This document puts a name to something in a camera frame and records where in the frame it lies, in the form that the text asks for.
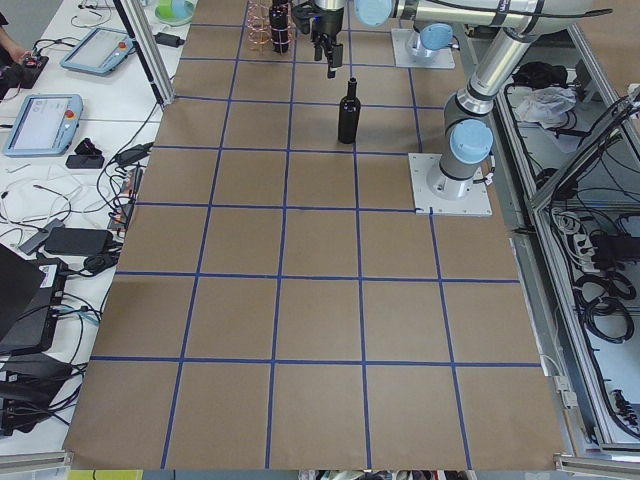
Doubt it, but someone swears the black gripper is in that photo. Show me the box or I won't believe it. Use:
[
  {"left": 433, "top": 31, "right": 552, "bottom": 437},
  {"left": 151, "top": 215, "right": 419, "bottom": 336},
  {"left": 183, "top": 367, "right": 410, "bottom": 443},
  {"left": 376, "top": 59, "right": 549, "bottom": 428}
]
[{"left": 292, "top": 0, "right": 346, "bottom": 78}]

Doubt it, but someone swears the dark glass wine bottle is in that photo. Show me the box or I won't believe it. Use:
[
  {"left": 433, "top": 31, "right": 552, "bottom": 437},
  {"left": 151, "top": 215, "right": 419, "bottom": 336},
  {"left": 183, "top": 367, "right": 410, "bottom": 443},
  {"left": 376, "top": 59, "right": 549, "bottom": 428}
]
[{"left": 338, "top": 77, "right": 361, "bottom": 144}]

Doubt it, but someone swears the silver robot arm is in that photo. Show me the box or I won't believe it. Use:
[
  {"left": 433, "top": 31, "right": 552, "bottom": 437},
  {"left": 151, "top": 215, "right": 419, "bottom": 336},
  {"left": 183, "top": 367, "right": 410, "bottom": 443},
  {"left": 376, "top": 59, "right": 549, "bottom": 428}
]
[
  {"left": 355, "top": 1, "right": 599, "bottom": 183},
  {"left": 408, "top": 23, "right": 454, "bottom": 59}
]

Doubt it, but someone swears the dark bottle in basket near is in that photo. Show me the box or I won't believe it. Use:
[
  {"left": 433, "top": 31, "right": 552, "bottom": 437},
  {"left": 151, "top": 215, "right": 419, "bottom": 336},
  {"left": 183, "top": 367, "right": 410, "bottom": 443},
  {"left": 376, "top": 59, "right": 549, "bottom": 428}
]
[{"left": 269, "top": 0, "right": 290, "bottom": 54}]

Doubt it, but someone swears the green glass bowl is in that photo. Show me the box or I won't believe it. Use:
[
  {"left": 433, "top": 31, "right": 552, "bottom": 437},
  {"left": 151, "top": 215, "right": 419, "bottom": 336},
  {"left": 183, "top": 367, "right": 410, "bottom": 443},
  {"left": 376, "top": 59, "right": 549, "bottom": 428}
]
[{"left": 154, "top": 0, "right": 195, "bottom": 26}]

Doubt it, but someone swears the black power adapter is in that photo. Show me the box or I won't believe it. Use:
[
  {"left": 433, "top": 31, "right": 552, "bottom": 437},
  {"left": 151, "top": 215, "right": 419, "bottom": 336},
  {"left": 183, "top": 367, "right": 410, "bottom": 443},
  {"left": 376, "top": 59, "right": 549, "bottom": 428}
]
[{"left": 154, "top": 32, "right": 185, "bottom": 48}]

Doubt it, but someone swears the crumpled white cloth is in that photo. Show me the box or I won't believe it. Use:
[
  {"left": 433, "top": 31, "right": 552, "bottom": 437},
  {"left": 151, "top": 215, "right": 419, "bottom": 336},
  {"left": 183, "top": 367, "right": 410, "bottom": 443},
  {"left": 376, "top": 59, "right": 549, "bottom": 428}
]
[{"left": 514, "top": 87, "right": 577, "bottom": 128}]

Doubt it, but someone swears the blue teach pendant far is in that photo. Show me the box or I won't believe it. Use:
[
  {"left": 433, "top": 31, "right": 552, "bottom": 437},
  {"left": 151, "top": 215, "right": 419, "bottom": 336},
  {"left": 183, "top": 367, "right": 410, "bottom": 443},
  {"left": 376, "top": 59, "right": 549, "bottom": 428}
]
[{"left": 60, "top": 27, "right": 134, "bottom": 76}]

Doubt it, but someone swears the blue teach pendant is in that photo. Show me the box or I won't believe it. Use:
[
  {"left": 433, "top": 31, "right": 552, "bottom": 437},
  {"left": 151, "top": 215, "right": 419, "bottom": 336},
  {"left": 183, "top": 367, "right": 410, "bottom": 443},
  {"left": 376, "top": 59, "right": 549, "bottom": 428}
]
[
  {"left": 3, "top": 94, "right": 84, "bottom": 157},
  {"left": 60, "top": 27, "right": 134, "bottom": 76}
]

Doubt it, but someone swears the blue teach pendant near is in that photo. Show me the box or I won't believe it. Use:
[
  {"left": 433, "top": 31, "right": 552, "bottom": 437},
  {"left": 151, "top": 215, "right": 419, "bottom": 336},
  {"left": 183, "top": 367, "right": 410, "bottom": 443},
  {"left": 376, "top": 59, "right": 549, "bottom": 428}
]
[{"left": 3, "top": 94, "right": 84, "bottom": 157}]

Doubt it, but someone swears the black power brick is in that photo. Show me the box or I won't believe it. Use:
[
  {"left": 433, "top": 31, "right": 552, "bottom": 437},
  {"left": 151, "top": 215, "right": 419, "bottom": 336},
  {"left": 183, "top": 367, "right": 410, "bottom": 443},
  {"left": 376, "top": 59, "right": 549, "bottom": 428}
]
[{"left": 44, "top": 227, "right": 113, "bottom": 256}]

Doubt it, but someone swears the black laptop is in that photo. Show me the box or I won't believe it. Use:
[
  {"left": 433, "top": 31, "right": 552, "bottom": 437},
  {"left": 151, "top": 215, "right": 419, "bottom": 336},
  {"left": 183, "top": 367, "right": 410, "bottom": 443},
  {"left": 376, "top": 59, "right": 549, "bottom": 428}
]
[{"left": 1, "top": 246, "right": 67, "bottom": 355}]

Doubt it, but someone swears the copper wire wine basket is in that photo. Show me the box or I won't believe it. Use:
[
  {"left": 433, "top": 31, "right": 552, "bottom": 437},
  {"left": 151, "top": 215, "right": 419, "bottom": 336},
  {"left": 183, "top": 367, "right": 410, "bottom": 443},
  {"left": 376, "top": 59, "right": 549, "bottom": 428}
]
[{"left": 246, "top": 0, "right": 271, "bottom": 52}]

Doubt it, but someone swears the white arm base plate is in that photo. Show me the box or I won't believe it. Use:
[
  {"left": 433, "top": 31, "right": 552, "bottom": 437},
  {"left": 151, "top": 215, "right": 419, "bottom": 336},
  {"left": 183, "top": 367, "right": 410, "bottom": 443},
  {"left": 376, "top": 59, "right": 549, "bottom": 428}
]
[
  {"left": 408, "top": 153, "right": 492, "bottom": 217},
  {"left": 391, "top": 28, "right": 455, "bottom": 70}
]

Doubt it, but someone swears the aluminium frame post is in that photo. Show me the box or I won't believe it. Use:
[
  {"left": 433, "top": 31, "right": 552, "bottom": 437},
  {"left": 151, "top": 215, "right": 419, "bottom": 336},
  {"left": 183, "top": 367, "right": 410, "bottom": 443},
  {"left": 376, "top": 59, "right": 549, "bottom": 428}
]
[{"left": 113, "top": 0, "right": 175, "bottom": 108}]

